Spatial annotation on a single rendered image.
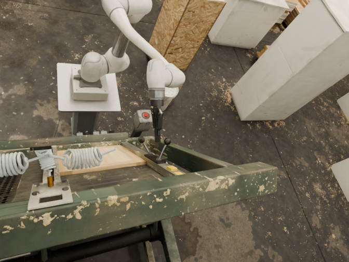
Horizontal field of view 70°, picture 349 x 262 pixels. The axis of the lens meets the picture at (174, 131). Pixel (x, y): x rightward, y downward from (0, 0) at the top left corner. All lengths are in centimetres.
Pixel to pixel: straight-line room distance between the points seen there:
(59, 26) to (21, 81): 104
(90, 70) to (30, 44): 171
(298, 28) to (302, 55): 32
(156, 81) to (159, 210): 75
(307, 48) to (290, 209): 204
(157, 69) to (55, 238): 92
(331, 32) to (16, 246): 296
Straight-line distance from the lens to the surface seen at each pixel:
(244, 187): 93
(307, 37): 322
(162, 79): 134
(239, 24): 462
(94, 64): 204
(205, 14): 312
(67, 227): 72
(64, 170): 134
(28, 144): 74
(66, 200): 71
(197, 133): 336
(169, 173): 112
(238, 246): 316
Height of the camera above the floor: 261
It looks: 54 degrees down
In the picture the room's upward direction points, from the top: 38 degrees clockwise
